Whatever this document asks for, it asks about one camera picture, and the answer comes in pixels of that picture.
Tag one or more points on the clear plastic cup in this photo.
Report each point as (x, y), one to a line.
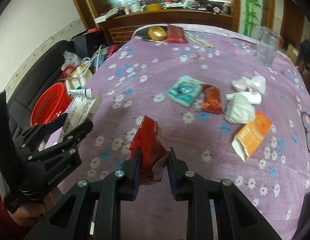
(267, 46)

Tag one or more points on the eyeglasses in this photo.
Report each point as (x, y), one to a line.
(305, 117)

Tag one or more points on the orange medicine box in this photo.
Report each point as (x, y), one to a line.
(251, 135)

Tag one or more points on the red sleeve left forearm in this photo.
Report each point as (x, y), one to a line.
(8, 228)

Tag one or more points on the white plastic bottle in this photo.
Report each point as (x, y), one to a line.
(254, 98)

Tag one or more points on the yellow tape roll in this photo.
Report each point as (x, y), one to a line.
(157, 33)

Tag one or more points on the teal tissue pack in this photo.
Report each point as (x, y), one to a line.
(185, 90)

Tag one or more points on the black sofa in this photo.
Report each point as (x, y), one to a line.
(43, 74)

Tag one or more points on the left hand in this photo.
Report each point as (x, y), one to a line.
(29, 214)

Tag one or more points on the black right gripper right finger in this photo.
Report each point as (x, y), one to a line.
(215, 205)

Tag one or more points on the purple floral tablecloth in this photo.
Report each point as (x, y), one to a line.
(134, 83)

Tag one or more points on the white medicine box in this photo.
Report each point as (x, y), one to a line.
(83, 108)

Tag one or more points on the dark red packet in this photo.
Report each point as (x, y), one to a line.
(175, 34)

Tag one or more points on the person in background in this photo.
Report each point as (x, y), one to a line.
(304, 50)

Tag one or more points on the red snack wrapper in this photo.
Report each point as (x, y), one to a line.
(154, 147)

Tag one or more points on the wooden cabinet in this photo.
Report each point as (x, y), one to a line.
(120, 29)

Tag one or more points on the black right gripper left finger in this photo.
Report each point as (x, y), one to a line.
(92, 210)

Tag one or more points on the red plastic basket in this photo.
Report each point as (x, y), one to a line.
(51, 104)

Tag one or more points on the crumpled white tissue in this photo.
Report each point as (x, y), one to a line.
(239, 110)

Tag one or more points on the chopsticks pack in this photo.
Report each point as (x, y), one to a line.
(197, 40)

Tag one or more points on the shiny red foil wrapper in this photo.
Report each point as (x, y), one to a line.
(212, 101)

